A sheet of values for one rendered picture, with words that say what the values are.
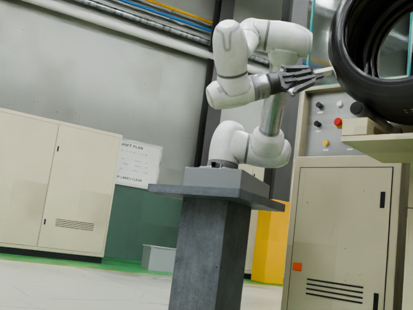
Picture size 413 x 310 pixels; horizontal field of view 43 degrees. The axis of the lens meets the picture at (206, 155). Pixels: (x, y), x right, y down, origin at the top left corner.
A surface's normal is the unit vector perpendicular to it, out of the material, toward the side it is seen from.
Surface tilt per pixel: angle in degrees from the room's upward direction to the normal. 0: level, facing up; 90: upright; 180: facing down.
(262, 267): 90
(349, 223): 90
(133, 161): 90
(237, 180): 90
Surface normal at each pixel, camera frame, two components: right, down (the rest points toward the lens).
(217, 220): -0.51, -0.22
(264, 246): -0.87, -0.19
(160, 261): 0.37, -0.12
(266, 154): -0.11, 0.58
